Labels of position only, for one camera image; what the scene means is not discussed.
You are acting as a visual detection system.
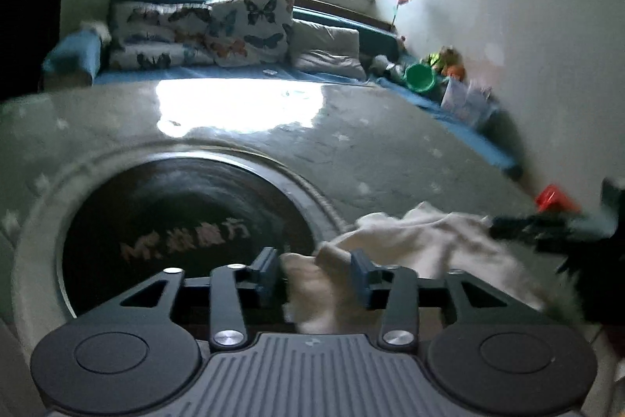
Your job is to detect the cream white garment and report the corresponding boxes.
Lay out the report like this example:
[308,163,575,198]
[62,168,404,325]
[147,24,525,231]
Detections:
[281,201,548,335]

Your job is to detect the red plastic box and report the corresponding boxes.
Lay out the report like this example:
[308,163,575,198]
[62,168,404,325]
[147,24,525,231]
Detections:
[535,184,582,214]

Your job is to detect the clear plastic storage box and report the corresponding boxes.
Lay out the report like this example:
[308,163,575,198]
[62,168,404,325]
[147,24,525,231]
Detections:
[441,78,495,130]

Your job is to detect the plush toy pile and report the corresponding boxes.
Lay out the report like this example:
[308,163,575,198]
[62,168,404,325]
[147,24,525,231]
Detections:
[421,47,466,81]

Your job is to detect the green plastic bucket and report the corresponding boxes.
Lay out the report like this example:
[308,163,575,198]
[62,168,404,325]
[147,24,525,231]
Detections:
[404,63,436,94]

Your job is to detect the grey stuffed toy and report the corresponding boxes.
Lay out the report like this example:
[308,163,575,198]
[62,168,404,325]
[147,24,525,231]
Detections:
[369,55,405,82]

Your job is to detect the plain grey pillow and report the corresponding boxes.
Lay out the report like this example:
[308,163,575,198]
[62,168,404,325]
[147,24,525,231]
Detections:
[288,20,366,81]

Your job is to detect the square butterfly print pillow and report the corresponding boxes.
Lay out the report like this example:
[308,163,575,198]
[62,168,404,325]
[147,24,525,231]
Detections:
[204,0,295,68]

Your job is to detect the long butterfly print pillow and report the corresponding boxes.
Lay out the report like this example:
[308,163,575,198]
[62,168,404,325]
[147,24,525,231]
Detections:
[108,1,214,71]

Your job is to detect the blue bed sheet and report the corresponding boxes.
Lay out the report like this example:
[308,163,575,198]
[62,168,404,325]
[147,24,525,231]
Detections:
[42,0,522,180]

